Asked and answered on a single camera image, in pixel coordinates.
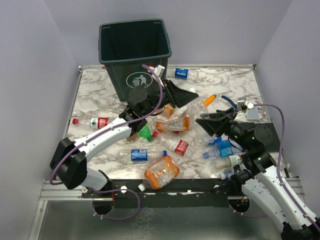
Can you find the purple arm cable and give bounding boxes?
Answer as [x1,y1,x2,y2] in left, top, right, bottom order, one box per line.
[48,63,165,221]
[228,102,320,232]

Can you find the black flat box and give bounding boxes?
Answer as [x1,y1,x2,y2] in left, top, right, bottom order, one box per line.
[239,122,280,153]

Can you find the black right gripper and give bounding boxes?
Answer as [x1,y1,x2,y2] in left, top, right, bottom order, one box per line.
[196,106,254,151]

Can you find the small orange tea bottle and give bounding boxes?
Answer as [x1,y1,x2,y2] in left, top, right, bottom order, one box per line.
[126,133,138,142]

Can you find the green plastic bottle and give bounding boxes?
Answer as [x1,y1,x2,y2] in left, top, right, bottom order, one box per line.
[137,125,158,142]

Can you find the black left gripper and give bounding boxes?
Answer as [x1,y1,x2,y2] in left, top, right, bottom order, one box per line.
[141,79,199,117]

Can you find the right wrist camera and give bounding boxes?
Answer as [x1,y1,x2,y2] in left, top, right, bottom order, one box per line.
[235,97,255,120]

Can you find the red cap water bottle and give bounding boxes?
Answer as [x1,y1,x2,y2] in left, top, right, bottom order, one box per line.
[71,116,114,130]

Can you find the large orange juice bottle far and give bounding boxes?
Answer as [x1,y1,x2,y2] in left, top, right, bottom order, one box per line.
[155,104,175,120]

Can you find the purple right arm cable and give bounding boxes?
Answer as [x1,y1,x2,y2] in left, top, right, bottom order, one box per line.
[228,102,320,232]

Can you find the far Pepsi label bottle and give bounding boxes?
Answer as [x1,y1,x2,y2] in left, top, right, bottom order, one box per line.
[174,68,199,80]

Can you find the yellow utility knife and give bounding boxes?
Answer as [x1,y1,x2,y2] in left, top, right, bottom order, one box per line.
[203,94,217,106]

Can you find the large orange juice bottle near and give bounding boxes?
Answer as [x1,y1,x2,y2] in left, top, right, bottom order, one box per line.
[138,155,180,192]

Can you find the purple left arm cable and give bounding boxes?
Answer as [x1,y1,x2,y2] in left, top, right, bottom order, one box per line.
[48,63,165,221]

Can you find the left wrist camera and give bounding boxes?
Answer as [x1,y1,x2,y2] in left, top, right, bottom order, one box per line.
[148,64,166,78]

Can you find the large orange juice bottle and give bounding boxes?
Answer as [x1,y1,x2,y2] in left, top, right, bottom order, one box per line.
[155,104,175,120]
[138,155,180,192]

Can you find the red label clear bottle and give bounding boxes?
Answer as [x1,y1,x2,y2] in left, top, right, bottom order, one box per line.
[159,137,196,159]

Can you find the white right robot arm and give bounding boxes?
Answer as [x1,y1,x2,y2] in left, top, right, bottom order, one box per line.
[196,103,320,240]

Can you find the orange label crushed bottle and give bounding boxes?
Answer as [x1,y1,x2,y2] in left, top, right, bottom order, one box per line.
[155,115,190,133]

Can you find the large clear plastic bottle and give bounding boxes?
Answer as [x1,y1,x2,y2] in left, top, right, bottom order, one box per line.
[177,97,208,126]

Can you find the blue label bottle near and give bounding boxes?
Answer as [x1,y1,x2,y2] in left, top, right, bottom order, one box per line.
[117,147,168,163]

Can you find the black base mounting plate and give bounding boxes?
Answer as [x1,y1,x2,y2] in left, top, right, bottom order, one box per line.
[81,177,251,209]

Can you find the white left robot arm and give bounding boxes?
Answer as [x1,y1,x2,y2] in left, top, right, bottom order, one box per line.
[49,80,199,198]

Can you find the small clear blue cap bottle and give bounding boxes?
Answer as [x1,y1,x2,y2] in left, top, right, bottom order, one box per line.
[219,166,241,181]

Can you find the light blue label bottle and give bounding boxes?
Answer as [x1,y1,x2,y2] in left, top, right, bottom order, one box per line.
[202,140,242,159]

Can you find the green cap milk tea bottle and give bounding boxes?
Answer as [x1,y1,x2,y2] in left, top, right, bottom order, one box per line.
[213,154,242,170]

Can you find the crushed Pepsi bottle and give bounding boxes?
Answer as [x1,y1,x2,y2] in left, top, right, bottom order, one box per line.
[196,130,222,146]

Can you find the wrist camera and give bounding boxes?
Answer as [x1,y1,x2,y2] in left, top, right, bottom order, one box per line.
[235,97,255,120]
[148,64,166,78]

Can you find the grey white power bank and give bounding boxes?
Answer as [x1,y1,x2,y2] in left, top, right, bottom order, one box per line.
[246,106,261,121]

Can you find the dark green trash bin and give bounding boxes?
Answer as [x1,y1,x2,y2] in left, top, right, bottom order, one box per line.
[98,18,172,102]

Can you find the blue handled pliers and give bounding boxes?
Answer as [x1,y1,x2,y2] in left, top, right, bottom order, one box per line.
[221,95,238,111]

